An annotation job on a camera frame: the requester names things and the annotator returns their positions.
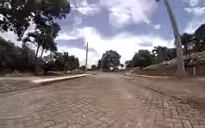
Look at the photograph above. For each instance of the round dark tree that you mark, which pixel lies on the round dark tree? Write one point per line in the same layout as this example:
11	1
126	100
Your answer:
110	60

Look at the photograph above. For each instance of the thin utility pole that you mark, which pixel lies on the thin utility pole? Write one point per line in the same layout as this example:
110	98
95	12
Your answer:
86	56

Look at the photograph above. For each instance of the brown brick road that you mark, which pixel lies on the brown brick road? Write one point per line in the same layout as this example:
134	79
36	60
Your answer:
106	103

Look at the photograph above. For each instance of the row of trees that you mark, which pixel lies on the row of trees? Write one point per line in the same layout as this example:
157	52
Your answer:
143	58

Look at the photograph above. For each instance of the pale concrete pavement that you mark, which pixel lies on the pale concrete pavement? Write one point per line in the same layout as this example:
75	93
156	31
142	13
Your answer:
56	79

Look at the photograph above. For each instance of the small thin-trunked tree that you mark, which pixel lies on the small thin-trunked tree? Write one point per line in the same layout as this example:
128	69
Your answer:
46	36

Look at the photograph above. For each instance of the grey utility pole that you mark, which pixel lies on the grey utility pole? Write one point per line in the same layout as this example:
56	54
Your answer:
178	46

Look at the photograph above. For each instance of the dark bushes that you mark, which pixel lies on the dark bushes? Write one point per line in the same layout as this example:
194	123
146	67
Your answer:
10	56

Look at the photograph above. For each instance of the earth embankment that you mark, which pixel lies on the earth embankment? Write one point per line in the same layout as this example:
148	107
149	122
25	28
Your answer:
196	56

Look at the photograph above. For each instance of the large dark tree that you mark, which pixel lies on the large dark tree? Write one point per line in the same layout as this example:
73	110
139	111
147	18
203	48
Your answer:
23	10

